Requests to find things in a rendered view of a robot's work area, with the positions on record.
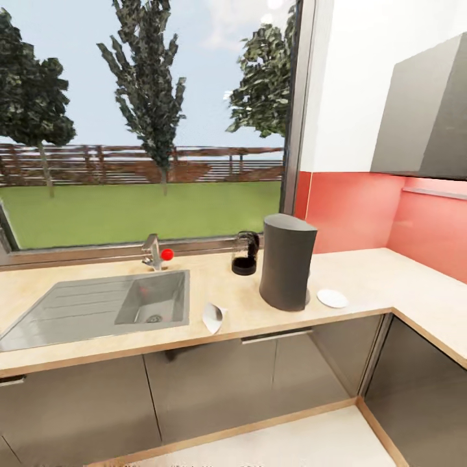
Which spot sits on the electric kettle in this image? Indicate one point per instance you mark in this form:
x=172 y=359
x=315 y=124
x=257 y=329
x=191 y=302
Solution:
x=244 y=253

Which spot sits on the countertop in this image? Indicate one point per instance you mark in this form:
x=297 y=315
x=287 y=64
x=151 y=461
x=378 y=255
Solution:
x=211 y=281
x=432 y=303

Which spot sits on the fixed window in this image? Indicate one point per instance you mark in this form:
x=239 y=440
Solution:
x=125 y=118

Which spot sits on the paper coffee filter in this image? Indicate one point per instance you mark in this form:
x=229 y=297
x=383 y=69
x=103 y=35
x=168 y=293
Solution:
x=213 y=316

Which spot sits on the saucer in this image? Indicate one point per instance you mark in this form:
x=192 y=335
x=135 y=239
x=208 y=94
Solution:
x=332 y=298

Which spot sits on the drop in sink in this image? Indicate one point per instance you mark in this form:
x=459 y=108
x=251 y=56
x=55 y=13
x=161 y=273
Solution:
x=74 y=311

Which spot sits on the coffee maker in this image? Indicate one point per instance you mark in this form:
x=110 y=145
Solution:
x=287 y=253

